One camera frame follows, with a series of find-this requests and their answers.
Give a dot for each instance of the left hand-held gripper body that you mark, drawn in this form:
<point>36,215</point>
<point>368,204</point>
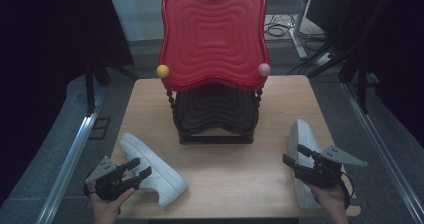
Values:
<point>110,184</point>

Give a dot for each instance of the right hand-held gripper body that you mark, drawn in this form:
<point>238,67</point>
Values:
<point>321,172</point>

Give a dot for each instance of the white sneaker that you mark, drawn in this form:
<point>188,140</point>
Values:
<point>301,134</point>
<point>166,180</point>

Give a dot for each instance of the red and black shoe rack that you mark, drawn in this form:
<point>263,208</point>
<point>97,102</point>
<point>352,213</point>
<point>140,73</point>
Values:
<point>213,34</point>

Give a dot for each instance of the person's left hand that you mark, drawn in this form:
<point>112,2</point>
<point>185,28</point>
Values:
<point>106,205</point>

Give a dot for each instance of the person's right hand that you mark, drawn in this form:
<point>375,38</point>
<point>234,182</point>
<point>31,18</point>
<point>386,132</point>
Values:
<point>328,195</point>

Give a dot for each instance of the black metal stand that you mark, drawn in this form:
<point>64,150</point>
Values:
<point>361,80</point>
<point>90,90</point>

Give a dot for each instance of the white power strip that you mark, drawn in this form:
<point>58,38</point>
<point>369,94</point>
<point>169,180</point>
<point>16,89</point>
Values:
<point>324,59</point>

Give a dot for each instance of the dark curtain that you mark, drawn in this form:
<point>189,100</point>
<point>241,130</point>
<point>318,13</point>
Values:
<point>403,67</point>
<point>43,67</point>

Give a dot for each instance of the metal floor rail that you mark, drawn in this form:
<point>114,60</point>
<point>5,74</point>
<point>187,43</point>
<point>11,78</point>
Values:
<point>383,154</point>
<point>66,170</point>

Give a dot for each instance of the black square floor bracket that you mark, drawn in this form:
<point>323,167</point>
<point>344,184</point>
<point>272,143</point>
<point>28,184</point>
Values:
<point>99,128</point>

